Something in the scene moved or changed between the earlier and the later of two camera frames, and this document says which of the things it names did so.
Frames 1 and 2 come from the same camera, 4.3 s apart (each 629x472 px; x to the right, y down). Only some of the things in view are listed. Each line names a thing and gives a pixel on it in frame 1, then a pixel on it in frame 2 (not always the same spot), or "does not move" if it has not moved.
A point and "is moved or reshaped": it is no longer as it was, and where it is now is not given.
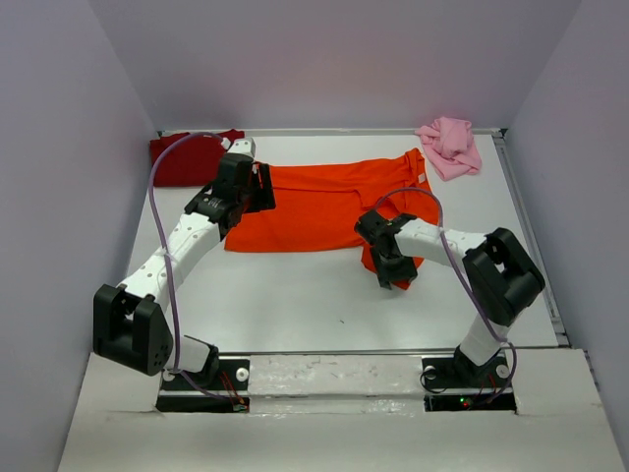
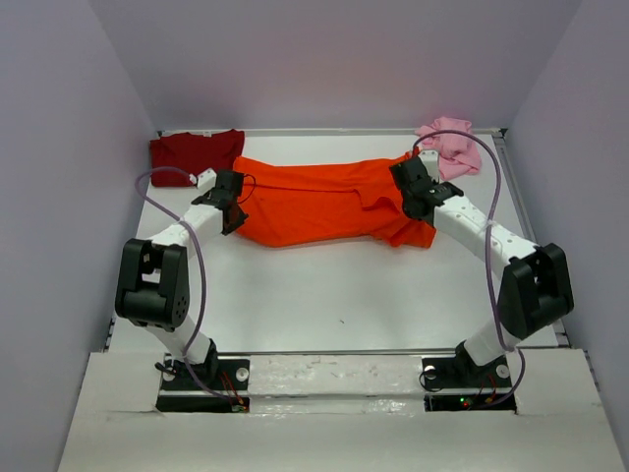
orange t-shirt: (317, 206) is moved or reshaped
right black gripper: (386, 275) → (434, 183)
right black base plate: (452, 385) does not move
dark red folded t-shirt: (191, 161) does not move
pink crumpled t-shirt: (450, 147) does not move
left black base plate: (229, 393) does not move
